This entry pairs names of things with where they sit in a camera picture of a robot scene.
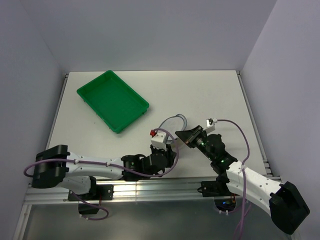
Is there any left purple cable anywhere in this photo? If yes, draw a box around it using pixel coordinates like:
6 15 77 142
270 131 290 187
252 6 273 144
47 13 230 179
23 128 180 221

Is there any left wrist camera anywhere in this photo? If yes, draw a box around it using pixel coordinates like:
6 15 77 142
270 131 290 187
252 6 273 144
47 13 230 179
150 130 168 151

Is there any green plastic tray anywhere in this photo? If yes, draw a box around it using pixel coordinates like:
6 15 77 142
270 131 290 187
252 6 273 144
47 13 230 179
76 70 150 134

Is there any white mesh laundry bag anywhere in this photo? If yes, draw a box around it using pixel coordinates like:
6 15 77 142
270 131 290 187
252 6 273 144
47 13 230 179
159 113 188 140

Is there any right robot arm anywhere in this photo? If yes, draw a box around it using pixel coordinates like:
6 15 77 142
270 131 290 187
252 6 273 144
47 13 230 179
175 126 310 235

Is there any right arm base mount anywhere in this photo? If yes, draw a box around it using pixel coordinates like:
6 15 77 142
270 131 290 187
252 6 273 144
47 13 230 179
197 180 243 198

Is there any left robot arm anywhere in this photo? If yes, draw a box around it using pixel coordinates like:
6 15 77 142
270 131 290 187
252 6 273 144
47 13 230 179
29 144 179 200

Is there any aluminium frame rail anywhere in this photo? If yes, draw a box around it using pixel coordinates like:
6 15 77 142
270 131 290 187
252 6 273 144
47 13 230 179
23 177 216 205

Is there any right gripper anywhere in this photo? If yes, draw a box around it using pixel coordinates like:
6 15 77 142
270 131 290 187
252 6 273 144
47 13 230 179
175 125 215 161

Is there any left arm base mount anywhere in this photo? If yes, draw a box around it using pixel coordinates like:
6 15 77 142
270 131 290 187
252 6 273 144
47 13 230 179
67 184 114 216

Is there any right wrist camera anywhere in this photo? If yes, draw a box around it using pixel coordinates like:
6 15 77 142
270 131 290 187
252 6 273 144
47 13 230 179
204 118 218 134

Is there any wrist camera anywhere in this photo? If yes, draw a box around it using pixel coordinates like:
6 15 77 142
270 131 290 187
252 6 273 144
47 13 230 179
150 130 168 151
204 118 218 134

